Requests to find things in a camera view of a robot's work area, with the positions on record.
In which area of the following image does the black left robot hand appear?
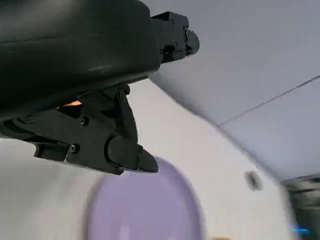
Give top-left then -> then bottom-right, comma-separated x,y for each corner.
0,0 -> 201,176

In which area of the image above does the lilac plate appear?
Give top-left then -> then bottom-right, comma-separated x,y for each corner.
86,156 -> 205,240

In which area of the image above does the desk partition screen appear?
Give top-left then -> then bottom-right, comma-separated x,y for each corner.
147,0 -> 320,181

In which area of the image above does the black round table grommet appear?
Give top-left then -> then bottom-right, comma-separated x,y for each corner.
244,170 -> 263,191

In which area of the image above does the dark background equipment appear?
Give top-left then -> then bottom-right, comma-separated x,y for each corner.
279,174 -> 320,240

